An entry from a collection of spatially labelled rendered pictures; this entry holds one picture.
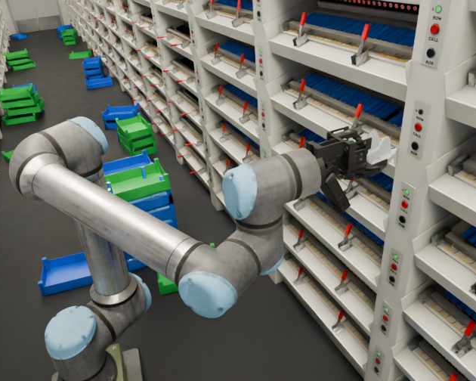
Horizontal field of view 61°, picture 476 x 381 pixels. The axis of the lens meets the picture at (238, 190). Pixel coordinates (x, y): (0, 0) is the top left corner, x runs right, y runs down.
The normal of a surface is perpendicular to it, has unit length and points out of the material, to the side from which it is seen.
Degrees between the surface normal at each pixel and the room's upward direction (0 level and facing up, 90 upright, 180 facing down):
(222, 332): 0
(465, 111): 108
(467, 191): 18
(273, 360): 0
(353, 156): 90
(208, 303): 90
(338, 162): 90
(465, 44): 90
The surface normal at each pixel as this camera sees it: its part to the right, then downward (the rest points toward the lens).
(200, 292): -0.50, 0.48
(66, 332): -0.07, -0.79
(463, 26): 0.43, 0.45
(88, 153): 0.82, 0.29
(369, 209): -0.35, -0.72
